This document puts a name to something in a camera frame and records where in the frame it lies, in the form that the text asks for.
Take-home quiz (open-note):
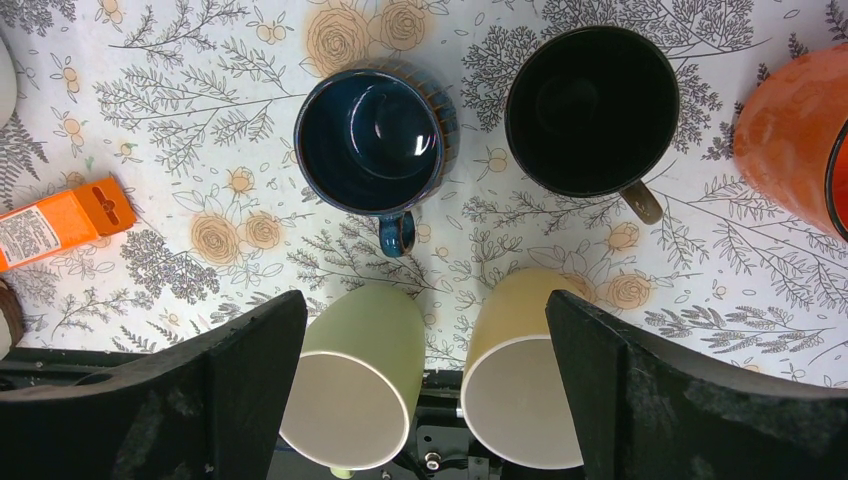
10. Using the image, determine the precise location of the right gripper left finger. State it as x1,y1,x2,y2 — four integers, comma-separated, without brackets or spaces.
1,290,307,479

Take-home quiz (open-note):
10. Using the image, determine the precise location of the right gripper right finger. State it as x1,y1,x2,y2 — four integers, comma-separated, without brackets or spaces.
546,290,847,479

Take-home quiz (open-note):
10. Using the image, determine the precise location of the light green mug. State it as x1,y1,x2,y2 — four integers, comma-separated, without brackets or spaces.
280,285,426,471

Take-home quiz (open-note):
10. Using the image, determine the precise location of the yellow cup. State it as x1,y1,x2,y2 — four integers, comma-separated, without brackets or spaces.
460,268,583,470

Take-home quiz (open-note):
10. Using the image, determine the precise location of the dark brown mug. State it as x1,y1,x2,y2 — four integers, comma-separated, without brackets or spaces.
504,26,680,225

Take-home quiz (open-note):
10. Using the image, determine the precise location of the orange mug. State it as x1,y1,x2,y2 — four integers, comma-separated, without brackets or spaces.
733,44,847,240

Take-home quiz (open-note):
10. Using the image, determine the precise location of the navy round cup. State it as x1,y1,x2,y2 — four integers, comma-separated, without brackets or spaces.
293,58,460,258

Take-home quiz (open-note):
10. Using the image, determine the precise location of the cream cloth bag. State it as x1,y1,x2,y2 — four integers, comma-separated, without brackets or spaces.
0,281,24,360

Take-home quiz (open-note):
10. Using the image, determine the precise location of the orange tube package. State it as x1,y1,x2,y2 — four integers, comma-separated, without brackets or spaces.
1,177,137,272

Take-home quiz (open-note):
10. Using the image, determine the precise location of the floral table mat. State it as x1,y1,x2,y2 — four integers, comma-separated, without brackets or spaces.
1,1,847,388

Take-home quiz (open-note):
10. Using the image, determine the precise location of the white vegetable tub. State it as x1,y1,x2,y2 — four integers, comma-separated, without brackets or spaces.
0,38,18,128

